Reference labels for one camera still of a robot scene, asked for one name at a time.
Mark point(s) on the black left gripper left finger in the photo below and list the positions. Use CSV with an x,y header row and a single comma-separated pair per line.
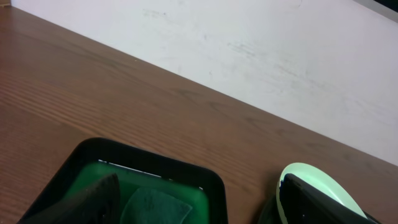
x,y
98,203

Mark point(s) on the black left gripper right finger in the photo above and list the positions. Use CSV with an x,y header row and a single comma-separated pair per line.
x,y
301,203

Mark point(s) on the mint plate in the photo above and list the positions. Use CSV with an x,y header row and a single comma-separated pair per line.
x,y
322,182

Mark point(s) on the green sponge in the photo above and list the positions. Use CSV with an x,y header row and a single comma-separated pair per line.
x,y
150,206

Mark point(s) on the black rectangular sponge tray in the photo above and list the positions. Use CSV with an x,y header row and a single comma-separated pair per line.
x,y
96,158

